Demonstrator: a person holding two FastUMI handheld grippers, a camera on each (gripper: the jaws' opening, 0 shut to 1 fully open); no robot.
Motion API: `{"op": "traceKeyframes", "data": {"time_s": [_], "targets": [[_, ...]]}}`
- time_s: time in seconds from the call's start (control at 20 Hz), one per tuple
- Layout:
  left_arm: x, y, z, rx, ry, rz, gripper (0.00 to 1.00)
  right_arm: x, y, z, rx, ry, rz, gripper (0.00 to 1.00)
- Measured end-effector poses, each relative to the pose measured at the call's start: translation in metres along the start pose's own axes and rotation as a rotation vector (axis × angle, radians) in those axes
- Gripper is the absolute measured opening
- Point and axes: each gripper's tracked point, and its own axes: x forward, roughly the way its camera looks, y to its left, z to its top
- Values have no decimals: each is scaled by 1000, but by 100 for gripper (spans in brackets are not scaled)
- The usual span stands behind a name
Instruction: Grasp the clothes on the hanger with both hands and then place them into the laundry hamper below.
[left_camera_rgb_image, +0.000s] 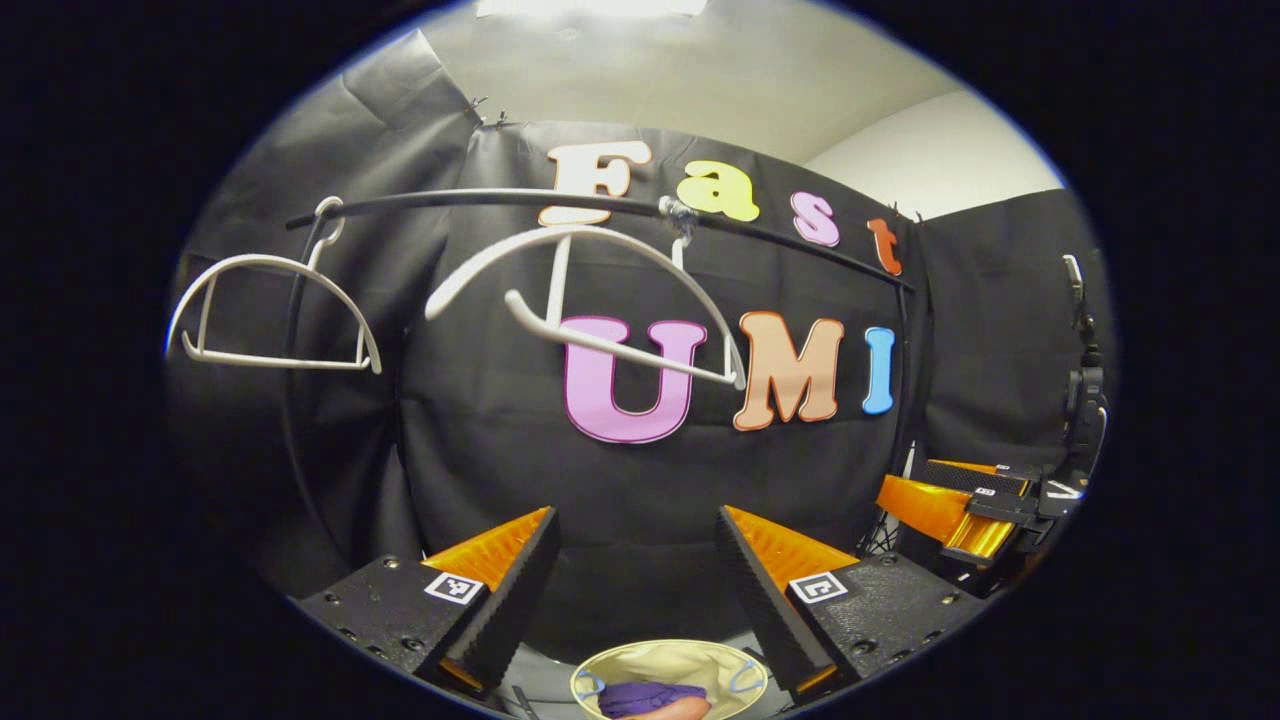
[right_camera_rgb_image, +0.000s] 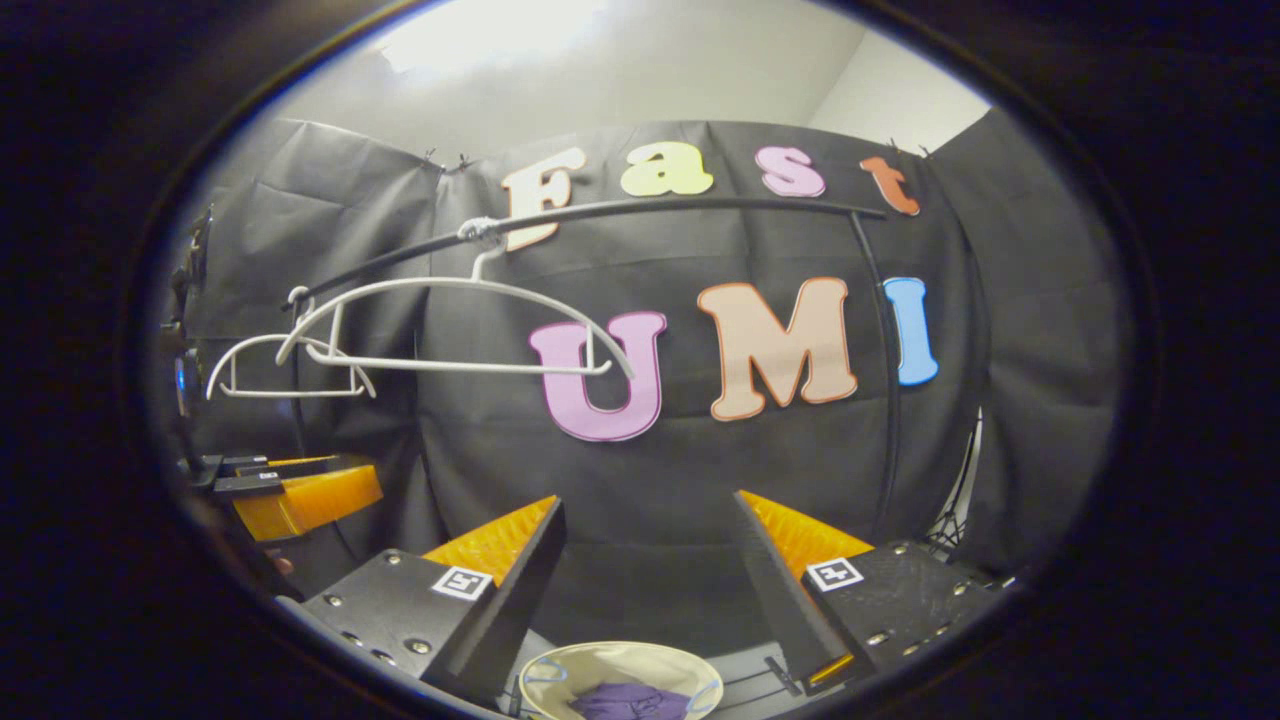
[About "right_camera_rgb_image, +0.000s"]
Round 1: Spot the black clothes rack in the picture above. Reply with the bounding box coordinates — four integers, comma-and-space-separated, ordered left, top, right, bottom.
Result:
288, 195, 906, 701

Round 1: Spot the purple shirt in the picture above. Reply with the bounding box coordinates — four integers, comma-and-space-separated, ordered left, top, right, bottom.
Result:
570, 682, 693, 720

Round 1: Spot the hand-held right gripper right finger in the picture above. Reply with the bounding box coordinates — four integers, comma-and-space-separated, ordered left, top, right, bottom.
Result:
735, 489, 1003, 693

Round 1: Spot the beige laundry hamper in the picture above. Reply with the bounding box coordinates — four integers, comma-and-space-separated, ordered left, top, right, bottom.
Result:
518, 641, 723, 720

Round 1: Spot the white clothes hanger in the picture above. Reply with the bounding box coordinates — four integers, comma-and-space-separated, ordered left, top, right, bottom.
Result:
205, 287, 379, 401
275, 218, 637, 382

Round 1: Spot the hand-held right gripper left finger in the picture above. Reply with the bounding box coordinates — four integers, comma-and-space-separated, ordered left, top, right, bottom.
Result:
300, 495, 568, 713

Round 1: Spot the black tripod stand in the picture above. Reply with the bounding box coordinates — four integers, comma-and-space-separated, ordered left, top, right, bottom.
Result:
925, 410, 986, 557

